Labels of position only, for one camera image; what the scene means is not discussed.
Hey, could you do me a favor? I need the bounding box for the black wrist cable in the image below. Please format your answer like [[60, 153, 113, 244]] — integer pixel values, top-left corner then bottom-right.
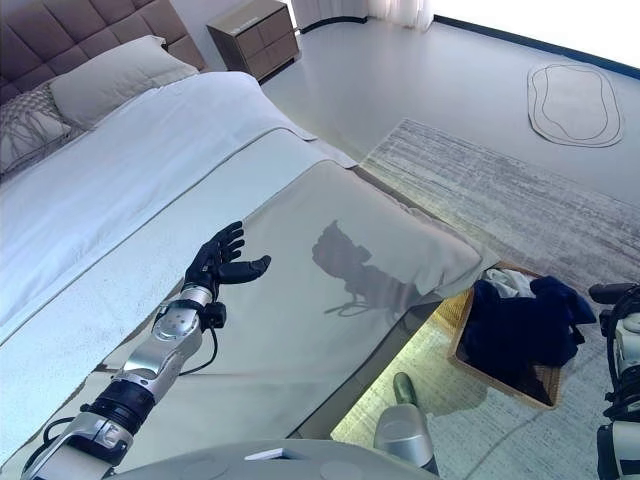
[[602, 369, 640, 417], [177, 327, 220, 377]]

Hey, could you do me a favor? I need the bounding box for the grey streaked area rug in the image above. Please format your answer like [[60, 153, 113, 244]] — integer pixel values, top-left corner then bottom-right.
[[329, 118, 640, 480]]

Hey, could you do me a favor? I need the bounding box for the beige pillow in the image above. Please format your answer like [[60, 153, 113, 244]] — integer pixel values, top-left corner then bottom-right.
[[49, 34, 199, 132]]

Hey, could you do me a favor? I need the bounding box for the brown tufted headboard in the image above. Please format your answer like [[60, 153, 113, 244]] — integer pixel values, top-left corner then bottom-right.
[[0, 0, 207, 107]]

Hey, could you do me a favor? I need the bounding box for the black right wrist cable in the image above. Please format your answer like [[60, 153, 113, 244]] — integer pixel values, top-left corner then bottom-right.
[[602, 369, 640, 417]]

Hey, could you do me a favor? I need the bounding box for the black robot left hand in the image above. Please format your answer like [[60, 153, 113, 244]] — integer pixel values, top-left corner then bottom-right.
[[184, 221, 273, 301]]

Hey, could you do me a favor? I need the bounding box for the bed with beige cover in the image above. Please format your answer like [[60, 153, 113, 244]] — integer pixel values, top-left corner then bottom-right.
[[0, 159, 501, 480]]

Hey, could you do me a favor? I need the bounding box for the patterned fringed cushion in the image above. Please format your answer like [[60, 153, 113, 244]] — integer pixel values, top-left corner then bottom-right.
[[0, 82, 87, 177]]

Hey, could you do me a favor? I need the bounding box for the blue garment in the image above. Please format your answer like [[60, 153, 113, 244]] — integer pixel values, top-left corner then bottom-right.
[[472, 275, 599, 371]]

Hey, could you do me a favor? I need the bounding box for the white garment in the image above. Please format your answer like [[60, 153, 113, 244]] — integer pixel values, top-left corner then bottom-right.
[[483, 267, 537, 302]]

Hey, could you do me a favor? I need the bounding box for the brown wicker basket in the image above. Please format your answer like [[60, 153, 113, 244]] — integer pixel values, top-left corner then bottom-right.
[[447, 259, 577, 412]]

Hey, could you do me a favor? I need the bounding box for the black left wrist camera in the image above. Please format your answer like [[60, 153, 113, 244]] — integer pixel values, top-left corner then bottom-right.
[[202, 302, 229, 330]]

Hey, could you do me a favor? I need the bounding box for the small oval outlined mat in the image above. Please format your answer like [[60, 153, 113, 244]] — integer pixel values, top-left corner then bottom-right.
[[526, 62, 625, 149]]

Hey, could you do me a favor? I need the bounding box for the white duvet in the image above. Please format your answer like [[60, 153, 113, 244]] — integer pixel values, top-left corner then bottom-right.
[[0, 70, 359, 347]]

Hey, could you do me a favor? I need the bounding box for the silver robot right leg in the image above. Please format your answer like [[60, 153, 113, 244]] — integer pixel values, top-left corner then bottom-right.
[[373, 372, 441, 476]]

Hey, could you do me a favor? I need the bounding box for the grey robot torso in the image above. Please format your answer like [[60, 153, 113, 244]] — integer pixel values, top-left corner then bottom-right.
[[112, 438, 437, 480]]

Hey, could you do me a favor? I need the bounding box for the brown nightstand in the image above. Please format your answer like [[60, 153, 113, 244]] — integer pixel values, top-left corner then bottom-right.
[[206, 0, 301, 84]]

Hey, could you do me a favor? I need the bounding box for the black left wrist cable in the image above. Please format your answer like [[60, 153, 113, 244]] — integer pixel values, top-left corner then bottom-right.
[[177, 327, 220, 377]]

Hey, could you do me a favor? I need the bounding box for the black garment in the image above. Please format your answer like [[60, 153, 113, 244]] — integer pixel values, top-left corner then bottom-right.
[[459, 319, 557, 406]]

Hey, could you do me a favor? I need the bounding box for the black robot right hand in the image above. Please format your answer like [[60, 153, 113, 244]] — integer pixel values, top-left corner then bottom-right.
[[588, 282, 640, 374]]

